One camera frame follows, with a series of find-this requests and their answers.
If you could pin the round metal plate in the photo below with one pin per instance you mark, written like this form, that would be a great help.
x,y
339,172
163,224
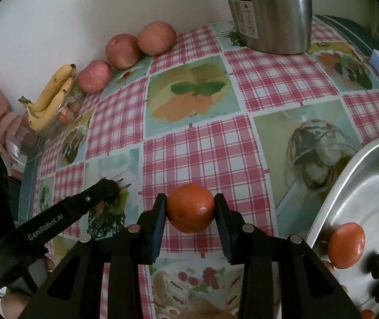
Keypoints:
x,y
369,186

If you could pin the brown kiwi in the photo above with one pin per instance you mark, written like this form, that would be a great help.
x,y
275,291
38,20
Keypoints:
x,y
327,266

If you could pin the small tangerine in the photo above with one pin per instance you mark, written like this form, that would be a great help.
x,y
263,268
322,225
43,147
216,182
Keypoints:
x,y
63,116

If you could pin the yellow banana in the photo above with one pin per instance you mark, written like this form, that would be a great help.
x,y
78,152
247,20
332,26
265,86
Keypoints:
x,y
48,114
53,88

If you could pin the steel thermos jug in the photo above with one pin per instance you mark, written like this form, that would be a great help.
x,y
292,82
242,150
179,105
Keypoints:
x,y
276,16

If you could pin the checked fruit-print tablecloth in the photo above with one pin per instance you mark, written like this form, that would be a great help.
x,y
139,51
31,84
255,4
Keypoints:
x,y
202,153

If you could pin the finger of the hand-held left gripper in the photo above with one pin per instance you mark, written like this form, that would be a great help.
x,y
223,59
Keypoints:
x,y
89,201

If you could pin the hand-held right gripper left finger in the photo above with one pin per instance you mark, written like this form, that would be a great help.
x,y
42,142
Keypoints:
x,y
159,229

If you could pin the person's left hand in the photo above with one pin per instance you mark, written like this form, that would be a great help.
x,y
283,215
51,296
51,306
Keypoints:
x,y
14,305

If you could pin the red apple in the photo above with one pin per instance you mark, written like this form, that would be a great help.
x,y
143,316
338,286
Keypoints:
x,y
156,38
94,77
123,51

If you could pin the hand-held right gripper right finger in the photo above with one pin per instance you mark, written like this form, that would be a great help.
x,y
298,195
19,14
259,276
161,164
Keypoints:
x,y
224,232

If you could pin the glass fruit bowl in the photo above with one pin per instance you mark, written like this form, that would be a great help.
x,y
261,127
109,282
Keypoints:
x,y
76,103

